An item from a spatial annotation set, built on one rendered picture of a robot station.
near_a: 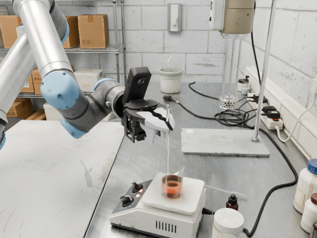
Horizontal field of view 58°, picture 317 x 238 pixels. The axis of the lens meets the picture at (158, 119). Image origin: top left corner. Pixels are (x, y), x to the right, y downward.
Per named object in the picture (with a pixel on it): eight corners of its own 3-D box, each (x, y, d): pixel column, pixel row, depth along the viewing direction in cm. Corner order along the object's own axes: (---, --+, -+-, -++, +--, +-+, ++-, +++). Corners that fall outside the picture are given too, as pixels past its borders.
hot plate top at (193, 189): (139, 204, 62) (139, 200, 61) (157, 174, 72) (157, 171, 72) (194, 216, 58) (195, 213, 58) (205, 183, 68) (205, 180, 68)
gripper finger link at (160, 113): (184, 147, 59) (160, 131, 66) (185, 120, 57) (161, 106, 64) (171, 151, 57) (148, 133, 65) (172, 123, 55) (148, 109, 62)
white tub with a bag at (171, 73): (161, 87, 176) (161, 51, 168) (184, 88, 173) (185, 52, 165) (155, 93, 163) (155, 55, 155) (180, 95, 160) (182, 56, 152)
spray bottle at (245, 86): (249, 94, 162) (251, 75, 158) (245, 95, 160) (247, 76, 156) (244, 92, 165) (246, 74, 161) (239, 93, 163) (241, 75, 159)
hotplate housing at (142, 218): (108, 226, 66) (106, 198, 63) (131, 193, 78) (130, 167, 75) (204, 251, 60) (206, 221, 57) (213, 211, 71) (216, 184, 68)
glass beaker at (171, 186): (165, 186, 67) (166, 156, 63) (187, 193, 64) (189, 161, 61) (154, 201, 62) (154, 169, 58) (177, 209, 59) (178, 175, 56)
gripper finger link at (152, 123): (169, 151, 57) (148, 134, 65) (170, 124, 55) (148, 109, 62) (155, 155, 56) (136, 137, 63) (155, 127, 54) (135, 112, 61)
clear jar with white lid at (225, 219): (234, 235, 64) (238, 206, 61) (244, 258, 58) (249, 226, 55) (207, 237, 63) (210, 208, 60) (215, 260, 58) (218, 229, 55)
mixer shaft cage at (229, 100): (219, 109, 98) (225, 33, 89) (216, 103, 104) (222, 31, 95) (239, 110, 98) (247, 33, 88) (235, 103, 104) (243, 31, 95)
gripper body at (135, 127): (163, 137, 67) (139, 119, 77) (163, 102, 64) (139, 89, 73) (133, 144, 64) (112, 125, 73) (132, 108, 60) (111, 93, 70)
